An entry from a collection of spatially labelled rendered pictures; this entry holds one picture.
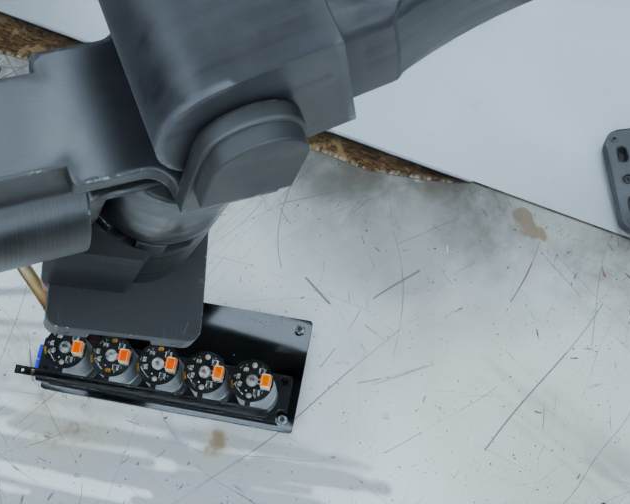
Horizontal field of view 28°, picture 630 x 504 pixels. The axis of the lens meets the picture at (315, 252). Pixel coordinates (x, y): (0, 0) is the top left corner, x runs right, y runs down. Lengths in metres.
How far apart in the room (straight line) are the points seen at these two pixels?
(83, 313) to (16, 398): 0.30
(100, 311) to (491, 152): 0.38
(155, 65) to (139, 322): 0.18
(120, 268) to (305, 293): 0.32
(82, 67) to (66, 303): 0.13
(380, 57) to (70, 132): 0.10
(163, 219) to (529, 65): 0.46
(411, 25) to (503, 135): 0.47
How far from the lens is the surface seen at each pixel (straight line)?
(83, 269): 0.50
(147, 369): 0.74
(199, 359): 0.74
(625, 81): 0.88
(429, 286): 0.81
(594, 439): 0.80
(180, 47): 0.37
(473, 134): 0.85
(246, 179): 0.39
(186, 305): 0.54
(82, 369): 0.76
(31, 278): 0.75
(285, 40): 0.37
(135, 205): 0.45
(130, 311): 0.53
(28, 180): 0.41
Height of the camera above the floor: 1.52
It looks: 72 degrees down
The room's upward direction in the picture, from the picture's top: 7 degrees counter-clockwise
